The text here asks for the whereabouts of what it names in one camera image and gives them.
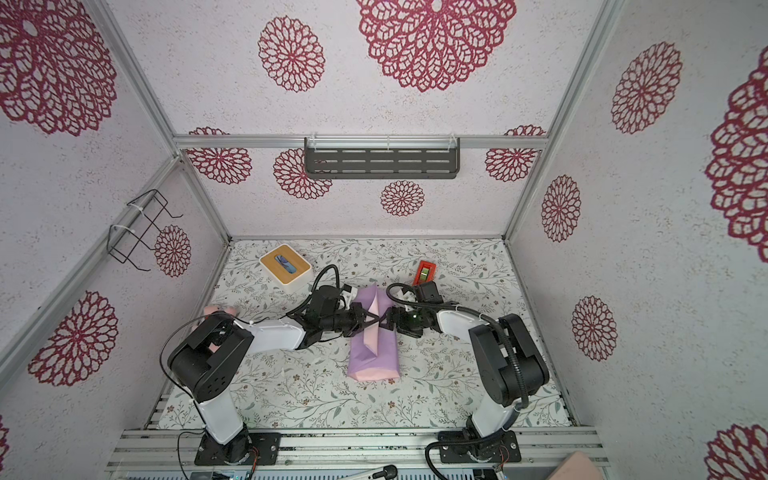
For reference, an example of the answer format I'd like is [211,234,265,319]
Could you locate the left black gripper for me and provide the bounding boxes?
[324,303,382,340]

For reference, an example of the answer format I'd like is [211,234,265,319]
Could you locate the pink wrapping paper sheet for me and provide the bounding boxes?
[347,284,400,382]

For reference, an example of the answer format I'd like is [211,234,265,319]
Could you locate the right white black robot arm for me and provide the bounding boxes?
[385,281,550,439]

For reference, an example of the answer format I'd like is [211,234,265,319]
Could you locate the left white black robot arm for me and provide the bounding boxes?
[160,285,384,447]

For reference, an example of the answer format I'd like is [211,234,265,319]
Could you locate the white box with wooden lid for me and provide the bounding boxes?
[259,244,314,294]

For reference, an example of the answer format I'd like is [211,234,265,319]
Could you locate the red tape dispenser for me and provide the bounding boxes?
[413,260,437,286]

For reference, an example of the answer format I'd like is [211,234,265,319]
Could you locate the blue item on wooden lid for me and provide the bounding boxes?
[275,255,297,275]

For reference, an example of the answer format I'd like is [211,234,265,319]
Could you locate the pink plush toy red dress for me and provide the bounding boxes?
[203,305,238,319]

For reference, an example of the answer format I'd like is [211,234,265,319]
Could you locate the pink object bottom right corner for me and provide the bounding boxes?
[547,452,604,480]

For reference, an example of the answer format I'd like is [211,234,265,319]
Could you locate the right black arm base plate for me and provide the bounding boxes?
[437,430,522,464]

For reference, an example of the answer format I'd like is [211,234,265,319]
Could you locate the black knob handle front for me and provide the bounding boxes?
[341,464,398,480]

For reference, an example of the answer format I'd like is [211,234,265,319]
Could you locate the grey slotted wall shelf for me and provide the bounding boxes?
[304,137,461,180]

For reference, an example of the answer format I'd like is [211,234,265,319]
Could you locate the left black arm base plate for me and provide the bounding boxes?
[193,433,282,466]

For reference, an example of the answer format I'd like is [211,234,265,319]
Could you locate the black wire wall rack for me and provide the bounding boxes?
[105,189,183,272]

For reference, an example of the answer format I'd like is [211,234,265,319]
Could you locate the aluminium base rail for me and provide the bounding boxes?
[105,427,615,479]

